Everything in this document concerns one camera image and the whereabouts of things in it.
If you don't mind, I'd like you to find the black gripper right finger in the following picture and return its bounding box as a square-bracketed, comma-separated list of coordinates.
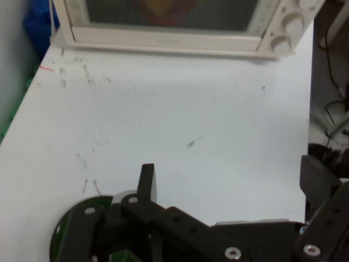
[293, 154, 349, 262]

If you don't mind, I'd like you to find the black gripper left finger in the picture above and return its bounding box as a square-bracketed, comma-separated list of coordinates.
[64, 163, 243, 262]

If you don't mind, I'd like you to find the dark green round plate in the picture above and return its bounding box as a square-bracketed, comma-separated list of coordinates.
[49, 194, 153, 262]

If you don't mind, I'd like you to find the cream oven knob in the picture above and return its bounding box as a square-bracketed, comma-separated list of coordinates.
[281, 13, 305, 35]
[270, 35, 291, 54]

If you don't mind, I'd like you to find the green crate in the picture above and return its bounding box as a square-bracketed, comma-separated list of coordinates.
[0, 73, 37, 143]

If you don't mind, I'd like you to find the cream toaster oven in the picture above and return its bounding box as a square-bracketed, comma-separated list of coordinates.
[51, 0, 327, 60]

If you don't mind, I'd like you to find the red object inside oven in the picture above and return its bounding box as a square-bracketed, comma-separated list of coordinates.
[136, 0, 197, 27]

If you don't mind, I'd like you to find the blue object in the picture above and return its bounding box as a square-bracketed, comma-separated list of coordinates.
[22, 0, 61, 59]

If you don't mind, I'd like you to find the black cable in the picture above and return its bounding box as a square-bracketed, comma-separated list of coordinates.
[324, 26, 346, 95]
[323, 100, 349, 139]

